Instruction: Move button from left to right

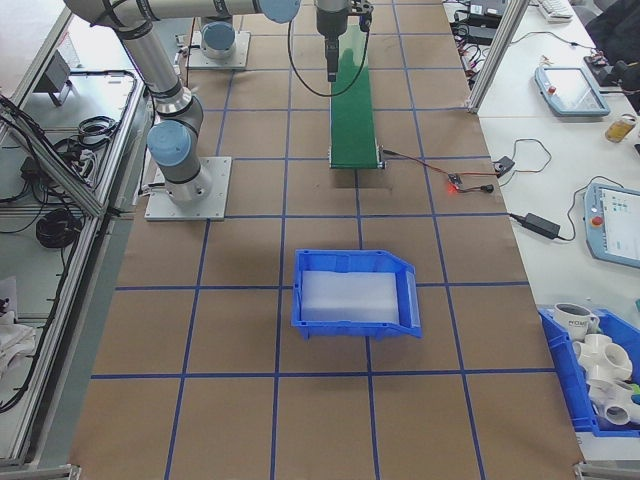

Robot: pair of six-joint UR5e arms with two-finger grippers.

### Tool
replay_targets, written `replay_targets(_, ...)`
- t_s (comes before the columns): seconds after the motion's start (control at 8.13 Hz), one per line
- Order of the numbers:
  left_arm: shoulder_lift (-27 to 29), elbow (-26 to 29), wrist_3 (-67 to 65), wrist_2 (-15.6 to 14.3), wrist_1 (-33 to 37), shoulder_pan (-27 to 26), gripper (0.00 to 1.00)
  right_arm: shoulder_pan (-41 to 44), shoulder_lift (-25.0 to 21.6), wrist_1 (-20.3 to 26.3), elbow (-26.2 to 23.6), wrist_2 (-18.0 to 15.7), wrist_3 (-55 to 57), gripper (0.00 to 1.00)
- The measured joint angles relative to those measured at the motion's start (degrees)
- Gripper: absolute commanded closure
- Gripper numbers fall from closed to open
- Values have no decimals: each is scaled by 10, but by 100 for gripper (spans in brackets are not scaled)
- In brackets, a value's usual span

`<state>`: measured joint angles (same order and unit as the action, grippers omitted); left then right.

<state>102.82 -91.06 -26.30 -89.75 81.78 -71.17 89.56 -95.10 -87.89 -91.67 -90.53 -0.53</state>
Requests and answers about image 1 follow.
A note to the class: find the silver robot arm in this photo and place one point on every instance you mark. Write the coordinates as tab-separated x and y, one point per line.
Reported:
218	40
150	65

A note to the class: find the white PVC elbow fitting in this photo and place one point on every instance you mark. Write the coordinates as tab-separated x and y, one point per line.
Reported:
612	405

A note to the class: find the green belt conveyor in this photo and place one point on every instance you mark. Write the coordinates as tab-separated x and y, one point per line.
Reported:
352	125

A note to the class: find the black laptop power brick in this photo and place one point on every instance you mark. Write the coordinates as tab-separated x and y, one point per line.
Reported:
477	34

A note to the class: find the flat black labelled device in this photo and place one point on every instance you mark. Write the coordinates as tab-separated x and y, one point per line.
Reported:
487	6

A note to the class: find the small black control board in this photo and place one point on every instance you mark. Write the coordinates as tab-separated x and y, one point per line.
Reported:
455	178

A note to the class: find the small black plug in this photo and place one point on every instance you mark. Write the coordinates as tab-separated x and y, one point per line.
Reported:
486	188

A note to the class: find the small black power adapter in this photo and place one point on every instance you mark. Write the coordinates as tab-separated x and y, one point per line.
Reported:
503	165

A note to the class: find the white keyboard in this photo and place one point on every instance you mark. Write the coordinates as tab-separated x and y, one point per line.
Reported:
557	10

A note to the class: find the white foam block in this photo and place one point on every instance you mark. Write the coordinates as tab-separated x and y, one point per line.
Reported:
350	295

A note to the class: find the grey teach pendant blank screen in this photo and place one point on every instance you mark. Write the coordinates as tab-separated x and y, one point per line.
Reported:
572	90

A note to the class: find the long black power adapter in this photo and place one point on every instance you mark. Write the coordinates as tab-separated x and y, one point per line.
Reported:
542	225

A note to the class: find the blue bin with foam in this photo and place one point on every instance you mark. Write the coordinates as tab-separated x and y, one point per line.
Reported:
350	330

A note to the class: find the grey metal box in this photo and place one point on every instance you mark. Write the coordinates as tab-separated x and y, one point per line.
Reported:
55	75

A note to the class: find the black bag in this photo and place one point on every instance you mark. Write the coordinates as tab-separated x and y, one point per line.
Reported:
620	30

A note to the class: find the yellow jar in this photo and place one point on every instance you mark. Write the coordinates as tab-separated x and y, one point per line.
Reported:
621	131

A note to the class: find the grey teach pendant lit screen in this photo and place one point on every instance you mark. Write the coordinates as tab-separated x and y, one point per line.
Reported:
615	225

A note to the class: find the white printed mug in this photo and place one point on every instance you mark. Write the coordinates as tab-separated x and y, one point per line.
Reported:
572	320

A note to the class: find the blue bin with fittings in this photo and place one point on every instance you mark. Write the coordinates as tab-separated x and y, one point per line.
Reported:
565	380

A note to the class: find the white PVC cross fitting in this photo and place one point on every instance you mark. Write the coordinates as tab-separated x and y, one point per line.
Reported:
602	355

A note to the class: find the white cloth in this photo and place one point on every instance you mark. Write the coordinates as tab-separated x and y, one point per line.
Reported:
15	335

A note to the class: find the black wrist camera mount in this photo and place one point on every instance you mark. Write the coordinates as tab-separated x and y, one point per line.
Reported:
362	15

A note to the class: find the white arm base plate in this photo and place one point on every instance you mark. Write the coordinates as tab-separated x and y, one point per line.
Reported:
242	55
215	200

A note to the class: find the aluminium camera post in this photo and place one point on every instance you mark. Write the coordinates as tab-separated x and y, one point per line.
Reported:
490	60

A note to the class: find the metal V-shaped frame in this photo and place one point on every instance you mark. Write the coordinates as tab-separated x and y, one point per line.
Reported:
75	187

